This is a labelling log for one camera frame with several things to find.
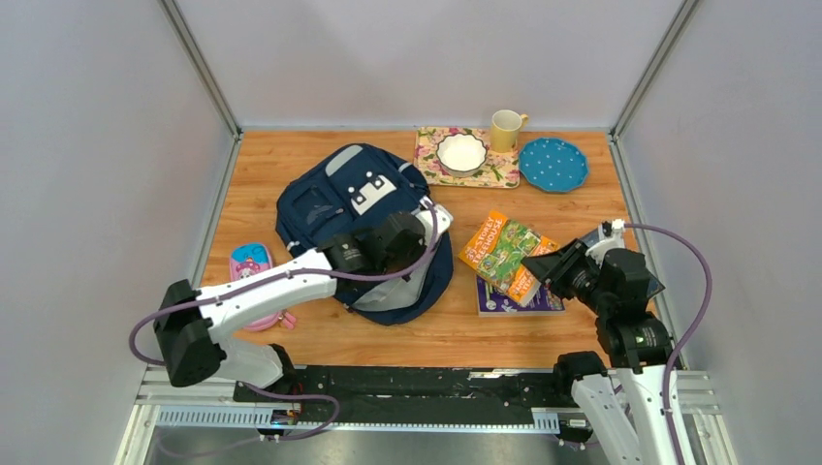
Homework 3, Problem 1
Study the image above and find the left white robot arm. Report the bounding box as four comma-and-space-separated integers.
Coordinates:
155, 208, 450, 402

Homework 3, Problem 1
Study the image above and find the navy blue school backpack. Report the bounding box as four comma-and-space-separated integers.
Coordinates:
274, 143, 454, 326

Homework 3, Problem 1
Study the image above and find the yellow mug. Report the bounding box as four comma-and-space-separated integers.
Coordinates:
490, 109, 529, 153

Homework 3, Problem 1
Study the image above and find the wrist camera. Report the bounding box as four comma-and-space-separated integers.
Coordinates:
586, 219, 626, 266
413, 197, 454, 248

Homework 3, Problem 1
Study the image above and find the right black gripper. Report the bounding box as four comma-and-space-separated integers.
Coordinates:
520, 237, 611, 316

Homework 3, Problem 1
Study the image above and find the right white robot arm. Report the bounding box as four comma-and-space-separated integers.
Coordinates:
522, 240, 695, 464

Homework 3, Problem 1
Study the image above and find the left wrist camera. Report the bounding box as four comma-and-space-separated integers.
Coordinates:
413, 197, 454, 248

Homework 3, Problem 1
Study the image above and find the orange treehouse children's book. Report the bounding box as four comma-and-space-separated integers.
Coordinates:
458, 210, 559, 305

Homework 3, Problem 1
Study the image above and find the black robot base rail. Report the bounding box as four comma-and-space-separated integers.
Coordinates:
233, 365, 594, 443

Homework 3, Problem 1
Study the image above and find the purple illustrated book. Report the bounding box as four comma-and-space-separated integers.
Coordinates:
475, 277, 565, 317

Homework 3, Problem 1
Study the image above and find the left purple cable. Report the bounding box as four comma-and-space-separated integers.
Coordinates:
129, 200, 441, 444

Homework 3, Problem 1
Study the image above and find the white scalloped bowl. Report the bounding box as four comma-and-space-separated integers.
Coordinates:
435, 134, 488, 177

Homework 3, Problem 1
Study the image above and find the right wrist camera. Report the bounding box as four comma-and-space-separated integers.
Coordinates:
586, 219, 626, 266

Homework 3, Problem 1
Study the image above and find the blue polka dot plate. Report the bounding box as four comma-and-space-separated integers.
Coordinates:
519, 138, 589, 194

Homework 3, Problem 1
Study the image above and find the pink cartoon pencil case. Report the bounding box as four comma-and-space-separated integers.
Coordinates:
230, 242, 297, 332

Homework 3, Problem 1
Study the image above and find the floral placemat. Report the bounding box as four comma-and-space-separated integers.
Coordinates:
413, 126, 520, 189

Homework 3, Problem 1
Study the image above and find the dark blue novel book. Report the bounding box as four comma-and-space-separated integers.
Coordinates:
581, 230, 665, 298

